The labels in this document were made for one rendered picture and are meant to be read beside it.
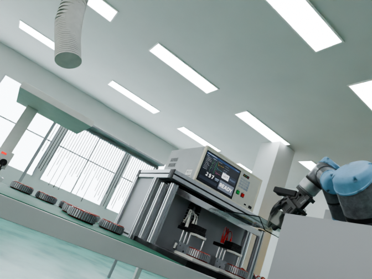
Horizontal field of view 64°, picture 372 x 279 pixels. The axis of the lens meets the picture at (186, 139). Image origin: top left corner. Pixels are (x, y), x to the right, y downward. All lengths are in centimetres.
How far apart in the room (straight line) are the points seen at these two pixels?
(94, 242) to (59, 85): 709
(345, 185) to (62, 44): 172
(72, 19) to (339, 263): 195
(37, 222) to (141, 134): 745
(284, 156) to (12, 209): 551
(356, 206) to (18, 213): 90
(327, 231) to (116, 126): 739
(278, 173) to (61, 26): 468
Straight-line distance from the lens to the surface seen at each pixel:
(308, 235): 92
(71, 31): 214
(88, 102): 794
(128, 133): 813
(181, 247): 151
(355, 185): 96
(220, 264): 166
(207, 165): 156
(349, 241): 86
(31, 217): 89
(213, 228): 176
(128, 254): 97
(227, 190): 165
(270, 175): 574
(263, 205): 563
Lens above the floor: 79
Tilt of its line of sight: 19 degrees up
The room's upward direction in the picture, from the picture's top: 23 degrees clockwise
